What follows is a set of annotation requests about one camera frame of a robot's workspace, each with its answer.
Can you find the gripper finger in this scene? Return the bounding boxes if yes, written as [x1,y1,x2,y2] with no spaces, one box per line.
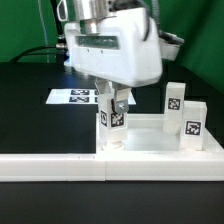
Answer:
[112,83,131,114]
[95,78,112,100]

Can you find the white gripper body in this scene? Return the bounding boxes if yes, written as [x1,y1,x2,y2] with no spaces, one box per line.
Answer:
[64,8,162,87]

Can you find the white square tabletop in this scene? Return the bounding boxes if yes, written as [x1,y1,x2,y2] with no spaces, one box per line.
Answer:
[94,113,224,156]

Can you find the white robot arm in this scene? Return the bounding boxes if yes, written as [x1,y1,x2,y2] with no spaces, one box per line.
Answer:
[57,0,162,113]

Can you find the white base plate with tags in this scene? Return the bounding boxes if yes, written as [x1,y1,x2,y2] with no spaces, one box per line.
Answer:
[45,88,137,106]

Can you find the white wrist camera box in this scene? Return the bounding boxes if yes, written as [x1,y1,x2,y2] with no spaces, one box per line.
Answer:
[159,30,184,61]

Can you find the black cable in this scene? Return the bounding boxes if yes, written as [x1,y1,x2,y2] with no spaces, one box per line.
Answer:
[9,0,69,64]

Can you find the white L-shaped fence wall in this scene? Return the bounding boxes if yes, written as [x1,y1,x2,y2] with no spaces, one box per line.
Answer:
[0,152,224,182]

